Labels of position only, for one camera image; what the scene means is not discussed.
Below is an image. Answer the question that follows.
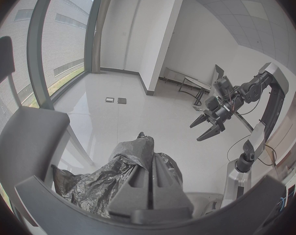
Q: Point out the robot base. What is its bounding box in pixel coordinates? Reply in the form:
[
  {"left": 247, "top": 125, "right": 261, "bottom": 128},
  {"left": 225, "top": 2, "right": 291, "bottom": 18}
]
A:
[{"left": 186, "top": 159, "right": 252, "bottom": 217}]

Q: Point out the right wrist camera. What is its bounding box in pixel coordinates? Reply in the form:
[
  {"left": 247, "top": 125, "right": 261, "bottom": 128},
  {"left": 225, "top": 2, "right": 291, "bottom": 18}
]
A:
[{"left": 205, "top": 96, "right": 222, "bottom": 112}]

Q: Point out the black plastic bag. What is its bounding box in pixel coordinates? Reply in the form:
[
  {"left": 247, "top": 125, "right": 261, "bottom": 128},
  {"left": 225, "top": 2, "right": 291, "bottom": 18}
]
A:
[{"left": 51, "top": 132, "right": 183, "bottom": 218}]

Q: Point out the black cable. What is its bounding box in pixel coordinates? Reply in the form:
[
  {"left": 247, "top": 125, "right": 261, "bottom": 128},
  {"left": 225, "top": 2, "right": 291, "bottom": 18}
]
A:
[{"left": 227, "top": 136, "right": 251, "bottom": 161}]

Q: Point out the grey curtain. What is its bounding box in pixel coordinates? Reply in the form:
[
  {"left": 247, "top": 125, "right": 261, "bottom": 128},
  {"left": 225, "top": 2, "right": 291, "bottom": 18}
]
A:
[{"left": 92, "top": 0, "right": 117, "bottom": 74}]

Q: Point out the grey padded chair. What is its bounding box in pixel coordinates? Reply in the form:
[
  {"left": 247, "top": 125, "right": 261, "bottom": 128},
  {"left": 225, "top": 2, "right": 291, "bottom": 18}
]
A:
[{"left": 0, "top": 36, "right": 95, "bottom": 227}]

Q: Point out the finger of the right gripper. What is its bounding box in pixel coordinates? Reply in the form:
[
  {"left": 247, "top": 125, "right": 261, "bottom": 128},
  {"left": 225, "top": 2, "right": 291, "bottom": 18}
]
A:
[
  {"left": 196, "top": 124, "right": 224, "bottom": 142},
  {"left": 190, "top": 114, "right": 213, "bottom": 129}
]

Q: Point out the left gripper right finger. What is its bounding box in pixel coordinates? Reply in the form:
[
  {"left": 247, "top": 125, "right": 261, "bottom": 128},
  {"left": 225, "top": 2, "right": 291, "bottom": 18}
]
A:
[{"left": 152, "top": 153, "right": 194, "bottom": 212}]

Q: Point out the metal frame table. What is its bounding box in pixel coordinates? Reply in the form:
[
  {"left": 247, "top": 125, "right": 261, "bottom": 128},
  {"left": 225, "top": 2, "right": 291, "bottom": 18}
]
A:
[{"left": 178, "top": 76, "right": 212, "bottom": 106}]

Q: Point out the window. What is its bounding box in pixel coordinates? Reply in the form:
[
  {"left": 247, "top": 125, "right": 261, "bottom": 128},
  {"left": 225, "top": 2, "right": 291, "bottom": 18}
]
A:
[{"left": 0, "top": 0, "right": 101, "bottom": 195}]

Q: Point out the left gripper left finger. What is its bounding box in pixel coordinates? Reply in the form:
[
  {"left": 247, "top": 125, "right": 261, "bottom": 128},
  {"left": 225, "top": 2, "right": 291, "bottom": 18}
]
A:
[{"left": 108, "top": 164, "right": 152, "bottom": 218}]

